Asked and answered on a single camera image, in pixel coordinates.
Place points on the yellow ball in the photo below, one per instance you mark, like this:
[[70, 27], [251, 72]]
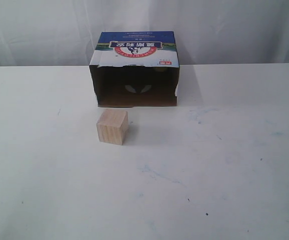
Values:
[[160, 69]]

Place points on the light wooden cube block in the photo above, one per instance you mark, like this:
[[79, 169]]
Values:
[[112, 126]]

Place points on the blue white cardboard box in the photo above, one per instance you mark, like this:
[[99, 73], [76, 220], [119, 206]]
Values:
[[123, 74]]

